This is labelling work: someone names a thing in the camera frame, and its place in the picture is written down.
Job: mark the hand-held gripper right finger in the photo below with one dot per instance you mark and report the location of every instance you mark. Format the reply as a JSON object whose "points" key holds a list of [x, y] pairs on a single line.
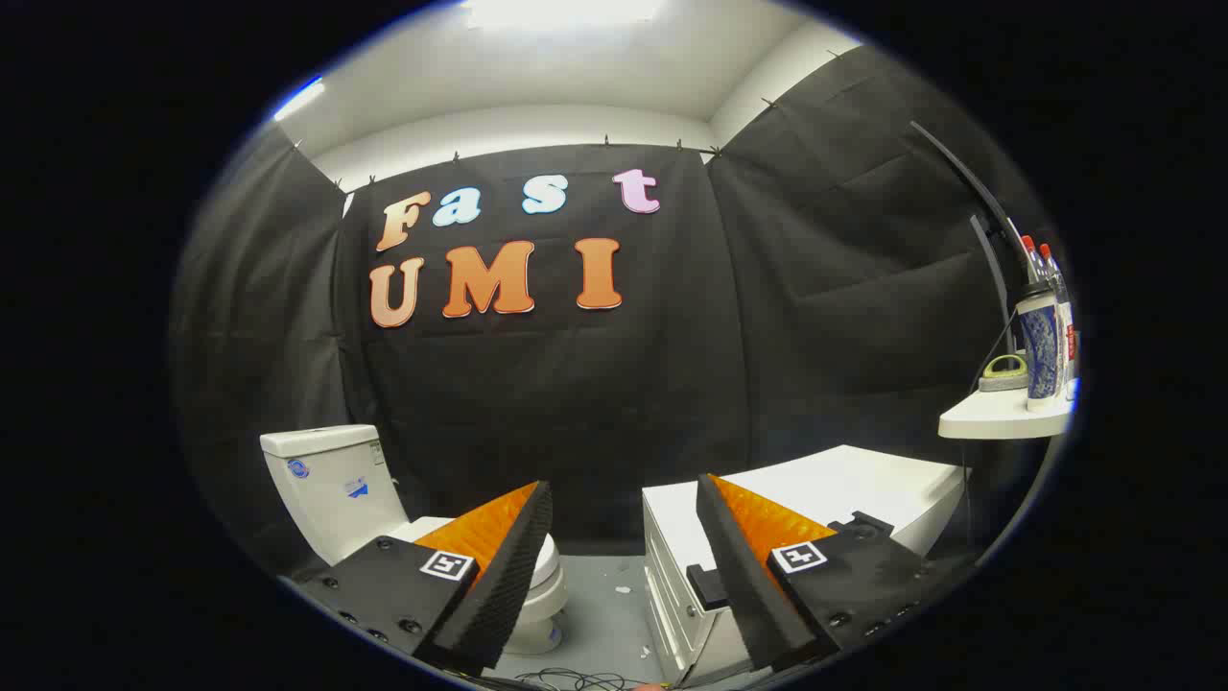
{"points": [[743, 585]]}

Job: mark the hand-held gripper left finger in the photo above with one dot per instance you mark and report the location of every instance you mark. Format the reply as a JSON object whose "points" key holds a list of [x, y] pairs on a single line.
{"points": [[508, 585]]}

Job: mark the white ceramic toilet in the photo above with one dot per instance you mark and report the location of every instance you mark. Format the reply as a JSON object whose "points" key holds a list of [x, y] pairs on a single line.
{"points": [[326, 489]]}

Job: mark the small black flat object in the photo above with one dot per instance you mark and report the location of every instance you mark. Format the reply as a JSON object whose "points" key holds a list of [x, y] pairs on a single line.
{"points": [[861, 524]]}

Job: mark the white drawer cabinet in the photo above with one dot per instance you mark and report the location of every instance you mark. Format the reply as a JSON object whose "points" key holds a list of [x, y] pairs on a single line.
{"points": [[844, 480]]}

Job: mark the black backdrop cloth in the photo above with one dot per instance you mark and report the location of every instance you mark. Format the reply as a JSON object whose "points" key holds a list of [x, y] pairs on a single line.
{"points": [[595, 403]]}

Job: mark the yellow green small tool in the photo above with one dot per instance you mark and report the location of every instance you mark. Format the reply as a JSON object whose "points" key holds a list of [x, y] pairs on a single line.
{"points": [[1003, 372]]}

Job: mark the blue patterned bottle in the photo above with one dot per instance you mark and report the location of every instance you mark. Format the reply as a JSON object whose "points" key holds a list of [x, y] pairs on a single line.
{"points": [[1038, 350]]}

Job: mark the red capped bottle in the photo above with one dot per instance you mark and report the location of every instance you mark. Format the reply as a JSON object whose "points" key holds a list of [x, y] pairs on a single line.
{"points": [[1063, 317], [1032, 259]]}

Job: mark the ceiling light strip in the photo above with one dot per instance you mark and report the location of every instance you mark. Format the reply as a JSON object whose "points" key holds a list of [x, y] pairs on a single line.
{"points": [[299, 99]]}

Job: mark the white wall shelf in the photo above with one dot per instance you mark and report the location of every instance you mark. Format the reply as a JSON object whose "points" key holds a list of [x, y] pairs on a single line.
{"points": [[998, 417]]}

